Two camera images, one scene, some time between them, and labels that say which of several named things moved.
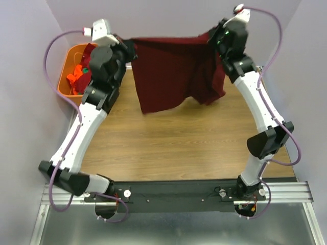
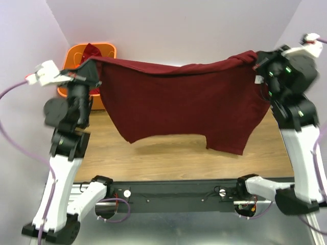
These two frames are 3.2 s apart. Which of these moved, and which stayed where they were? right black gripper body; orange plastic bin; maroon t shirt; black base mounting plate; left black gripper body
Moved: right black gripper body; maroon t shirt; left black gripper body
Stayed: orange plastic bin; black base mounting plate
